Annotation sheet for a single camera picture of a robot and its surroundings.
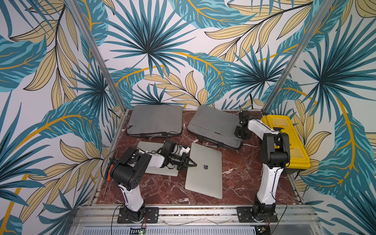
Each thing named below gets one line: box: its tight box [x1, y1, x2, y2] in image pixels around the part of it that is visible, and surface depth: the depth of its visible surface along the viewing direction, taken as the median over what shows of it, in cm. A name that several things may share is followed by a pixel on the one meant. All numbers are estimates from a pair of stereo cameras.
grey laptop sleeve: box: [187, 105, 243, 151], surface depth 106 cm
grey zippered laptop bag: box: [126, 104, 184, 138], surface depth 113 cm
